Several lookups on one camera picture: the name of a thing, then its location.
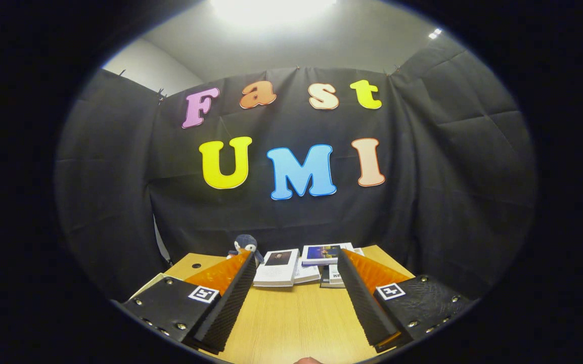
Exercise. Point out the penguin plush toy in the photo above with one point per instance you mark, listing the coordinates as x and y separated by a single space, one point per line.
245 242

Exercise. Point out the book with blue picture cover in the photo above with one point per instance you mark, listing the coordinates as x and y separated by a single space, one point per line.
321 253

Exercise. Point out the grey fabric storage box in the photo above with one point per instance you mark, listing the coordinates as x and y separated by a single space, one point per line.
152 283

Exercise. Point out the small ceiling spotlight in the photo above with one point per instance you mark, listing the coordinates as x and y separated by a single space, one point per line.
434 34

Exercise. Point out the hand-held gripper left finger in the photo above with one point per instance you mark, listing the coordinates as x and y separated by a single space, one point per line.
228 308

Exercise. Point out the black backdrop cloth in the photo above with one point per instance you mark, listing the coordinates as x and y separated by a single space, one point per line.
281 222

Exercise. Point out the plain white book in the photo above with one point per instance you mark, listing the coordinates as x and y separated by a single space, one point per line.
306 274

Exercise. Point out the white book with portrait cover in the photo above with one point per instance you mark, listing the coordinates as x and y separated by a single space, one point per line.
276 270

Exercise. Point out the book with pale teal cover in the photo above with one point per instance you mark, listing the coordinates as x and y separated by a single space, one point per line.
335 275

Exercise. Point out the dark grey book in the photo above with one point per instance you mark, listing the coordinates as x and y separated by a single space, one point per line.
324 280

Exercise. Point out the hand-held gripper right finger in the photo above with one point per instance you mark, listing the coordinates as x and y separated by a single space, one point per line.
364 303

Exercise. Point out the large round ceiling light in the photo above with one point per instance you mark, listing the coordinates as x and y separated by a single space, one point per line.
271 10

